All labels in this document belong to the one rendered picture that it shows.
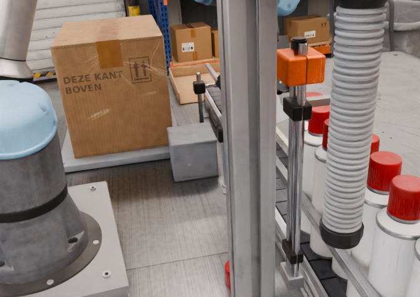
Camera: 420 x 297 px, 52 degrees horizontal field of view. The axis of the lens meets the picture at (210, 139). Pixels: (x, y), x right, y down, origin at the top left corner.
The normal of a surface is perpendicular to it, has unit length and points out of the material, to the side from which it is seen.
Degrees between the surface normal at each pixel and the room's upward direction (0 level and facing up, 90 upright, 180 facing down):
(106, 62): 90
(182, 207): 0
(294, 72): 90
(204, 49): 90
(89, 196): 3
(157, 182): 0
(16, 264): 73
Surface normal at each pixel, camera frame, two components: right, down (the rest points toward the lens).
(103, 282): 0.00, -0.90
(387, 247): -0.78, 0.31
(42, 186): 0.78, 0.26
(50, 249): 0.62, 0.03
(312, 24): 0.36, 0.38
